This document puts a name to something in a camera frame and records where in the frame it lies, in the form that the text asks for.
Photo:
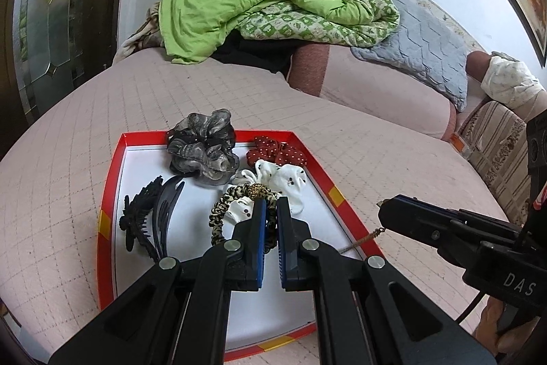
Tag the white floral cloth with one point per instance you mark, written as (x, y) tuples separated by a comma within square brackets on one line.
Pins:
[(510, 80)]

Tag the red polka dot scrunchie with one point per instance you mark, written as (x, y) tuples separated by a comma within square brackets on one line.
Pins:
[(275, 151)]

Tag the grey organza scrunchie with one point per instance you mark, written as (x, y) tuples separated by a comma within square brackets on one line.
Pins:
[(201, 147)]

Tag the stained glass wooden door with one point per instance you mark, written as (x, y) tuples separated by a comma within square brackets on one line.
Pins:
[(55, 18)]

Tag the black claw hair clip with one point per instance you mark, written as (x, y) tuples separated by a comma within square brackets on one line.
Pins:
[(166, 202)]

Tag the white dotted scrunchie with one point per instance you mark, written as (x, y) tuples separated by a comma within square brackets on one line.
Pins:
[(286, 177)]

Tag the black wavy banana hair clip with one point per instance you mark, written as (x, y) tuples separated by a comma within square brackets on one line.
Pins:
[(136, 215)]

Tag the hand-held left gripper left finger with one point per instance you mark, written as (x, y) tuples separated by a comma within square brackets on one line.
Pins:
[(257, 249)]

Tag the brown backrest cushion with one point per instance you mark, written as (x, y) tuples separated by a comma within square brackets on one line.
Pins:
[(476, 65)]

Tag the black cloth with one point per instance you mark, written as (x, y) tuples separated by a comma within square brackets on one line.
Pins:
[(252, 53)]

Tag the red-rimmed white tray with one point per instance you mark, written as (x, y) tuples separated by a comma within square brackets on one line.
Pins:
[(192, 271)]

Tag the pink bolster pillow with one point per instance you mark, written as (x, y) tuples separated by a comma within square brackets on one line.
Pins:
[(376, 91)]

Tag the person's right hand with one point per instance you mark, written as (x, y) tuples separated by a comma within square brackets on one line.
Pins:
[(489, 322)]

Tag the pink quilted bed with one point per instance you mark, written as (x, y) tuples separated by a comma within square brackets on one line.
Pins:
[(77, 125)]

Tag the grey quilted pillow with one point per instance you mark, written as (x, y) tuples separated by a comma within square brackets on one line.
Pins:
[(423, 40)]

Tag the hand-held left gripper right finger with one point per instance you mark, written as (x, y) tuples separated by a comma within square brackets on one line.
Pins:
[(283, 249)]

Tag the striped floral sofa cushion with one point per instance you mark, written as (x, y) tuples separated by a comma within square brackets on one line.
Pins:
[(495, 151)]

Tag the beige patterned blanket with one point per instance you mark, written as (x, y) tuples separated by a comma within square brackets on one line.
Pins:
[(139, 31)]

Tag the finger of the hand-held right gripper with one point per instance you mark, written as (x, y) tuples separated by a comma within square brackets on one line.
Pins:
[(427, 239), (419, 209)]

